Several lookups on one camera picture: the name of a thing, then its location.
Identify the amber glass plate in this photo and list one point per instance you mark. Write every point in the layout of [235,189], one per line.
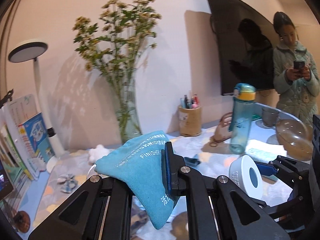
[296,137]

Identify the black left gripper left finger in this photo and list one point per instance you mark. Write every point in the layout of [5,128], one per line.
[99,209]

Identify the girl in green pyjamas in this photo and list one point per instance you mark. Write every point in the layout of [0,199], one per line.
[297,89]

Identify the teal drawstring cloth pouch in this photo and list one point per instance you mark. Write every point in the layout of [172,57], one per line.
[138,163]

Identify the small brown leather bag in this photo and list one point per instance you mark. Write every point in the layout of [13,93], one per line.
[222,132]

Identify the grey glass mug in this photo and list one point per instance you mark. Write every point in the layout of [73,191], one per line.
[269,116]

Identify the white fluffy plush toy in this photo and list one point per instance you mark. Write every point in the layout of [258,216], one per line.
[97,153]

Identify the teal water bottle yellow lid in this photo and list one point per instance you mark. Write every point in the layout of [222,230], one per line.
[242,114]

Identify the black smartphone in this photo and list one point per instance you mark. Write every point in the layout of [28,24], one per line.
[298,65]

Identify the wall mounted black television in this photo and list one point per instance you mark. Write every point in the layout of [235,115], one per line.
[245,41]

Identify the white desk lamp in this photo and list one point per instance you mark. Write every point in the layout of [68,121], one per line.
[31,50]

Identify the tablet screen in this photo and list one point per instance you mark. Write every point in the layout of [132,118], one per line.
[6,186]

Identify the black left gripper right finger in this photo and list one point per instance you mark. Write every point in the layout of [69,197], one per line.
[216,207]

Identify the glass vase with flowers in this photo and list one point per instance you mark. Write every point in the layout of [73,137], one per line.
[114,49]

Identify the stack of workbooks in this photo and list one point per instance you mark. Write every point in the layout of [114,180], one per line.
[26,136]

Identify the burlap pen holder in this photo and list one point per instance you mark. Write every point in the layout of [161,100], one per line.
[190,121]

